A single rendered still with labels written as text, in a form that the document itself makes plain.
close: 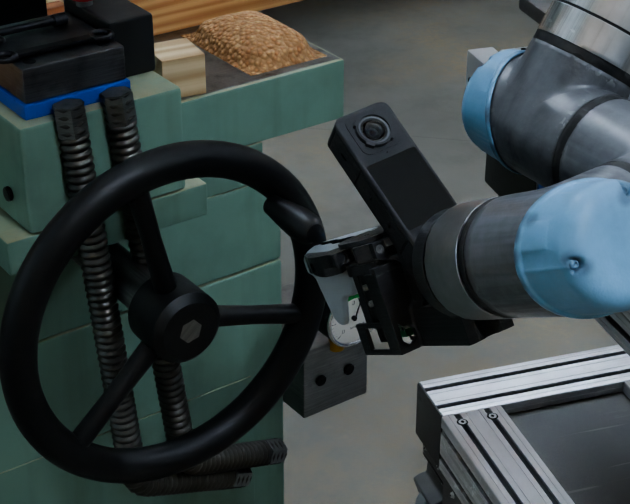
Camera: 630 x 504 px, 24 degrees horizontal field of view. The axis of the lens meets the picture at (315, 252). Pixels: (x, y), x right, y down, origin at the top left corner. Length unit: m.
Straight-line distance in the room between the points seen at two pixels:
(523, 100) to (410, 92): 2.66
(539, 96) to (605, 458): 1.11
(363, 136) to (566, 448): 1.11
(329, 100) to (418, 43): 2.56
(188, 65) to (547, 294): 0.55
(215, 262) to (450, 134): 2.07
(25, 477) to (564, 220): 0.71
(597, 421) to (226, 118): 0.94
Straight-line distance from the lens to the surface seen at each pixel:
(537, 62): 0.97
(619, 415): 2.10
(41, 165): 1.12
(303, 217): 1.08
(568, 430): 2.06
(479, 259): 0.85
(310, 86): 1.35
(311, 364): 1.45
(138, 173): 1.05
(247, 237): 1.38
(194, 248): 1.35
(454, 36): 3.99
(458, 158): 3.28
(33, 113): 1.11
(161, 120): 1.16
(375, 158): 0.96
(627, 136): 0.91
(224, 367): 1.43
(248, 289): 1.40
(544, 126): 0.94
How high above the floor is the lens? 1.40
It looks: 29 degrees down
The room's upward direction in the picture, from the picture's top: straight up
